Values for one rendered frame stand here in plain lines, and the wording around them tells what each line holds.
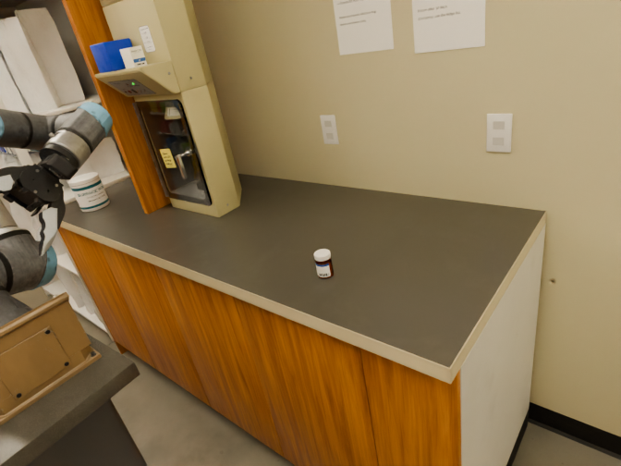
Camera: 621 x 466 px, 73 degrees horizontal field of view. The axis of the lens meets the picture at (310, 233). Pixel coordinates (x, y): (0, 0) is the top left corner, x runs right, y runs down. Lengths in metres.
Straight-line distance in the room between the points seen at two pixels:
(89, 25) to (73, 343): 1.16
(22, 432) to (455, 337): 0.88
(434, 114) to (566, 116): 0.37
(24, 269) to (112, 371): 0.32
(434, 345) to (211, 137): 1.08
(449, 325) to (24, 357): 0.88
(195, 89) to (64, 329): 0.89
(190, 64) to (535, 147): 1.12
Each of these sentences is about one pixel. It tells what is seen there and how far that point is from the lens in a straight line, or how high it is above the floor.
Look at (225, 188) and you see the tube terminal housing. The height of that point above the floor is 1.03.
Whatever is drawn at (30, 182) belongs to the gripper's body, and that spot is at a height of 1.38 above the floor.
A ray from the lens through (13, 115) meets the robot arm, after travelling 1.04.
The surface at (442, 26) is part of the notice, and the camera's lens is 1.39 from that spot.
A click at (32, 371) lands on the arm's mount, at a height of 1.01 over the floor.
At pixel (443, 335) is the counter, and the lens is 0.92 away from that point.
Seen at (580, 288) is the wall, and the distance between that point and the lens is 1.55.
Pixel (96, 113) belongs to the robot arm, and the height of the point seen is 1.45.
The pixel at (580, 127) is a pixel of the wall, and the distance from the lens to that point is 1.34.
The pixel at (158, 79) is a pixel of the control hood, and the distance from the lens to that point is 1.50.
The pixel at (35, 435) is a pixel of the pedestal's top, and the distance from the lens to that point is 1.04.
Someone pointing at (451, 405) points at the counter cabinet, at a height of 0.80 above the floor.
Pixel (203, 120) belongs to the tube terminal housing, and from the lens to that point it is 1.58.
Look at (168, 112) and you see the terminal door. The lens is 1.62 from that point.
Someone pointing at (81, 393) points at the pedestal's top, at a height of 0.94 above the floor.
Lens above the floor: 1.56
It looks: 27 degrees down
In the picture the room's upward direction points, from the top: 11 degrees counter-clockwise
